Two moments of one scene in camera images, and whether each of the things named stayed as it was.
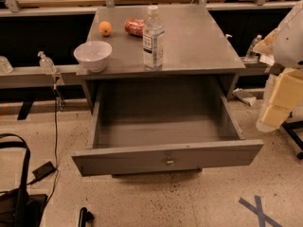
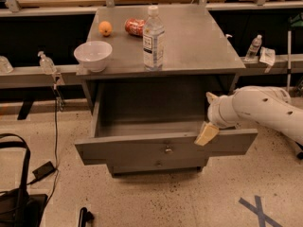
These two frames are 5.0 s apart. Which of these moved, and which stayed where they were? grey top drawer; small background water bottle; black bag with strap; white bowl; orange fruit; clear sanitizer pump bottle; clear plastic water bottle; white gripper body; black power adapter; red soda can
Moved: white gripper body; grey top drawer
Stayed: white bowl; clear plastic water bottle; small background water bottle; clear sanitizer pump bottle; red soda can; black power adapter; black bag with strap; orange fruit
